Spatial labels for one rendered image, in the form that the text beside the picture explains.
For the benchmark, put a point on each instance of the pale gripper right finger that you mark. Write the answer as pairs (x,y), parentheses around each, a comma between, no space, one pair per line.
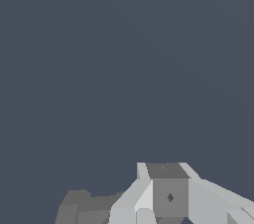
(170,198)

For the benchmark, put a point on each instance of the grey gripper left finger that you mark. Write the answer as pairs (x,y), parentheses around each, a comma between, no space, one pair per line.
(82,209)

